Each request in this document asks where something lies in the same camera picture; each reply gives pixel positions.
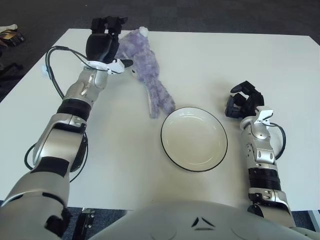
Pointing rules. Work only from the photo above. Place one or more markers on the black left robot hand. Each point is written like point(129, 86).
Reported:
point(100, 47)

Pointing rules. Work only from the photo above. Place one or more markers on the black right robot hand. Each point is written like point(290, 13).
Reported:
point(246, 105)

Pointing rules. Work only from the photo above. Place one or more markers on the purple plush doll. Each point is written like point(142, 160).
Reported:
point(147, 65)

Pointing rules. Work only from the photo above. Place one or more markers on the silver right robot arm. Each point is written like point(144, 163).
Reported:
point(262, 155)

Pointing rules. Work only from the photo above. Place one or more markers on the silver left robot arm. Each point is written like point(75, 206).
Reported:
point(57, 140)

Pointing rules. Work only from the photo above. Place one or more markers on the white plate black rim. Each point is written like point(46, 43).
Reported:
point(195, 140)

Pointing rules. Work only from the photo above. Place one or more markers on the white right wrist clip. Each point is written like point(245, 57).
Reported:
point(263, 115)

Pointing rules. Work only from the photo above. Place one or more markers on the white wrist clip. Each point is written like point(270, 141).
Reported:
point(115, 68)
point(263, 115)

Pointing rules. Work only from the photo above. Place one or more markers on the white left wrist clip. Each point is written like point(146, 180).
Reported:
point(115, 68)

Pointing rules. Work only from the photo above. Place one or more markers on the brown black floor clutter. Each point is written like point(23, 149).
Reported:
point(11, 36)

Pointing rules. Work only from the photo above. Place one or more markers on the black chair base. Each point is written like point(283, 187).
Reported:
point(10, 70)

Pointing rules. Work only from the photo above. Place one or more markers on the silver robot torso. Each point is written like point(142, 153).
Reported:
point(187, 220)

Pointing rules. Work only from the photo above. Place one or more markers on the grey table leg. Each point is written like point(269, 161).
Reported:
point(315, 218)

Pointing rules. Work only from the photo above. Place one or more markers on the black table bracket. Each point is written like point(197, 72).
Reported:
point(85, 222)

